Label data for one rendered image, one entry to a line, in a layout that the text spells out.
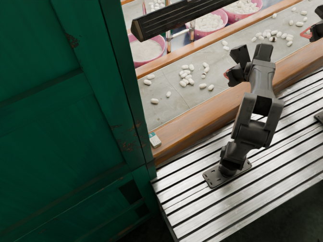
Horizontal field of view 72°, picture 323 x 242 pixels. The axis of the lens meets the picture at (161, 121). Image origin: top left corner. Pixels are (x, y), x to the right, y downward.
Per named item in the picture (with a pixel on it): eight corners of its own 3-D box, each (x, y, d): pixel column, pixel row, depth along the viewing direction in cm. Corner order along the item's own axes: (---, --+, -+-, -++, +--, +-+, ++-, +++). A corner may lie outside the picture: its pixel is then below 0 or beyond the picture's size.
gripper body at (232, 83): (224, 72, 85) (237, 71, 78) (244, 61, 88) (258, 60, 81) (229, 87, 87) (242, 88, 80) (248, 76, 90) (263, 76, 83)
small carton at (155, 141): (161, 144, 88) (161, 142, 86) (154, 149, 87) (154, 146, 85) (154, 133, 91) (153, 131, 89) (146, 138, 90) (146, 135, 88)
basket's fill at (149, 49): (170, 60, 126) (169, 53, 122) (135, 77, 121) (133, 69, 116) (150, 41, 138) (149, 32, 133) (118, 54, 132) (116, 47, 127)
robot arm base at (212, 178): (203, 166, 83) (213, 183, 80) (246, 144, 87) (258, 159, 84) (201, 174, 90) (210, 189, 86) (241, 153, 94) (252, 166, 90)
